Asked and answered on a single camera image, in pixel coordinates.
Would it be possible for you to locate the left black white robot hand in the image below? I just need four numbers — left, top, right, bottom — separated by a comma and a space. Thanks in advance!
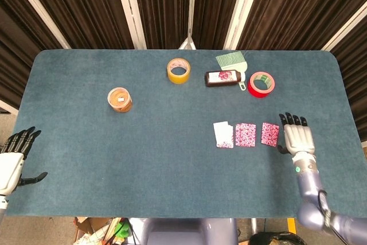
0, 126, 48, 197

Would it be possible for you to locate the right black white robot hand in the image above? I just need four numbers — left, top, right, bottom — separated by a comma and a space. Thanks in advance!
277, 112, 316, 157

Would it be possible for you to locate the red tape roll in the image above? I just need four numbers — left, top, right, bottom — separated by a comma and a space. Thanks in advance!
247, 71, 276, 99

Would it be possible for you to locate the dark brown curtain panel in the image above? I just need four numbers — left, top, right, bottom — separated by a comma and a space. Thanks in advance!
17, 0, 135, 50
194, 0, 252, 50
126, 0, 192, 50
0, 0, 63, 111
236, 0, 367, 50
329, 15, 367, 142

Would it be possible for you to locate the brown bottle with floral label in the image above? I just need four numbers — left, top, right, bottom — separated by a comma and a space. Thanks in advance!
204, 69, 247, 88

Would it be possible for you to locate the cardboard box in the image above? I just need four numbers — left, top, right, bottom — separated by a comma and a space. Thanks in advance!
73, 216, 112, 245

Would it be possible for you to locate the black bag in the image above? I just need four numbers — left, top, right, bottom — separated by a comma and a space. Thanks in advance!
248, 231, 307, 245

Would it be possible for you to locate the green plastic comb brush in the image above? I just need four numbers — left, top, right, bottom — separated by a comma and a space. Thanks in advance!
215, 51, 247, 91

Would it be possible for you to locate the green plastic object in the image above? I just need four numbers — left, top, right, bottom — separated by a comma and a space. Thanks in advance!
114, 219, 130, 239

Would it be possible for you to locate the clear jar of rubber bands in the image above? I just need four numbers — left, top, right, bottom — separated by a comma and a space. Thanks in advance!
107, 87, 134, 113

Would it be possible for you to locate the yellow tape roll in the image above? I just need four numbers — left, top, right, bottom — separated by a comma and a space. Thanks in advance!
167, 57, 192, 84

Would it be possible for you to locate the blue felt table cover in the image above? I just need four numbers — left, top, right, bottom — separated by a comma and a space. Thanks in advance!
5, 49, 362, 219

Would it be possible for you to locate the blue-grey robot torso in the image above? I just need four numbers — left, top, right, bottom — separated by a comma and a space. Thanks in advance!
128, 217, 239, 245

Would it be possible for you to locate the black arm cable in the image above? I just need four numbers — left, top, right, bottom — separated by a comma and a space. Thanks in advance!
317, 189, 349, 245

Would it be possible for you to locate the thin white frame post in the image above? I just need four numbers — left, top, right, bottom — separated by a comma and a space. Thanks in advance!
177, 0, 198, 50

